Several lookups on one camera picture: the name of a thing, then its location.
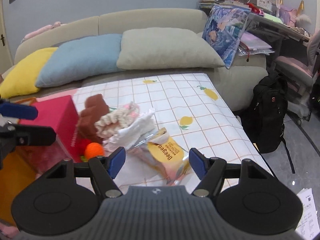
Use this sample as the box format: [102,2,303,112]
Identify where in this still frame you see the white cloth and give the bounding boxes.
[104,108,156,153]

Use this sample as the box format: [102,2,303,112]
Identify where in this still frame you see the brown plush toy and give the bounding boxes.
[77,94,110,144]

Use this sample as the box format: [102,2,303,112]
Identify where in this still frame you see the orange knitted ball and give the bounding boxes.
[84,142,105,160]

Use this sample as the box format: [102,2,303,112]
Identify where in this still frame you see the orange-rimmed white storage box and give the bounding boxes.
[1,99,69,224]

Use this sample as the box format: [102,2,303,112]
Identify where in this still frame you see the yellow cushion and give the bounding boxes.
[1,47,58,99]

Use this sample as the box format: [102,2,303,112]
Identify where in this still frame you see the red box lid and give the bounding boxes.
[20,95,82,162]

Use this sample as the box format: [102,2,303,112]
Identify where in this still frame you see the cream pink knitted toy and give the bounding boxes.
[94,102,140,139]

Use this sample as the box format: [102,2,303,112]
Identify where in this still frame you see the yellow snack packet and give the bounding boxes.
[129,127,190,186]

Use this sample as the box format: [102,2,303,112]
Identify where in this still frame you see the white grid lemon tablecloth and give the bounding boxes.
[35,73,276,196]

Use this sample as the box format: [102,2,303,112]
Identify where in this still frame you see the black backpack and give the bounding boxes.
[237,71,296,174]

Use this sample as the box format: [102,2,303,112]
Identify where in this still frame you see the light blue cushion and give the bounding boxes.
[35,34,122,88]

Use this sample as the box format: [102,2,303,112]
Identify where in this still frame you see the pink item on sofa back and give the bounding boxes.
[21,22,64,43]

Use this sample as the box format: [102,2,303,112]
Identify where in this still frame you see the beige sofa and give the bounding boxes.
[14,8,267,111]

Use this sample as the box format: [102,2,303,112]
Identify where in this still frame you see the white paper sheets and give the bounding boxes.
[296,189,319,239]

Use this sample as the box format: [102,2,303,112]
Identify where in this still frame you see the beige cushion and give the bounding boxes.
[117,27,225,70]

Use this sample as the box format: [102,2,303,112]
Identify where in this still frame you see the pink office chair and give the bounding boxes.
[276,32,319,125]

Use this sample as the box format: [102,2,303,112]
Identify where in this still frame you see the pink folders under desk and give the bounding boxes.
[238,31,274,56]

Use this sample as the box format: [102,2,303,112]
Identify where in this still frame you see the blue anime print pillow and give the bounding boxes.
[202,5,251,69]

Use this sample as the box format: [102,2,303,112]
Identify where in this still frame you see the grey desk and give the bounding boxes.
[245,13,310,69]

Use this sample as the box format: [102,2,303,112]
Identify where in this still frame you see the stack of books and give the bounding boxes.
[198,0,249,9]

